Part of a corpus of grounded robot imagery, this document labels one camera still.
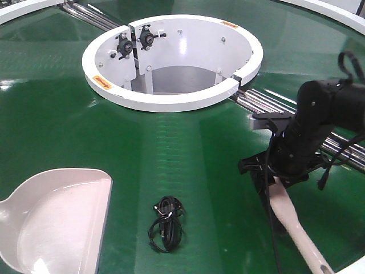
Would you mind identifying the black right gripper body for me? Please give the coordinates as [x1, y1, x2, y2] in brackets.
[238, 134, 322, 188]

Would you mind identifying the pink brush with black bristles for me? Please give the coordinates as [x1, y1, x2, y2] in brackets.
[250, 171, 334, 273]

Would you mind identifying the pink plastic dustpan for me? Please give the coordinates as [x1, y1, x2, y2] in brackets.
[1, 168, 112, 273]

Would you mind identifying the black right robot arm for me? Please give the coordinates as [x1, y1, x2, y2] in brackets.
[238, 51, 364, 190]

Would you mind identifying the green conveyor belt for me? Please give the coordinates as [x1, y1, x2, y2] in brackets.
[1, 1, 364, 273]

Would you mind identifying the black bearing right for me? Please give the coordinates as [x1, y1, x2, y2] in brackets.
[137, 25, 167, 50]

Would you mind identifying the black bearing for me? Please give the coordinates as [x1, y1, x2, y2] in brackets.
[137, 25, 167, 50]
[116, 33, 133, 60]

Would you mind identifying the black bearing left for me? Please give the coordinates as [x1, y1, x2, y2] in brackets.
[116, 33, 133, 60]

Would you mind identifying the far metal rollers gap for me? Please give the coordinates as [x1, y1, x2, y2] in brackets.
[58, 1, 120, 31]

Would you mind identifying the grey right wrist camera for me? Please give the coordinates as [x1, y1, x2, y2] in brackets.
[250, 112, 293, 132]

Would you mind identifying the white inner conveyor ring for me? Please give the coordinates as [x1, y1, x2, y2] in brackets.
[82, 14, 263, 113]

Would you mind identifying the white outer rail right segment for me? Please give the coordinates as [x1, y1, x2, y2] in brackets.
[283, 0, 364, 35]

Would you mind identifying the white rail segment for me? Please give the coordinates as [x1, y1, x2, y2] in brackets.
[1, 0, 65, 24]
[283, 0, 364, 35]

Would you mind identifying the white outer rail left segment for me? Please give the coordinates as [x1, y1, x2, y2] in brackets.
[1, 0, 65, 24]

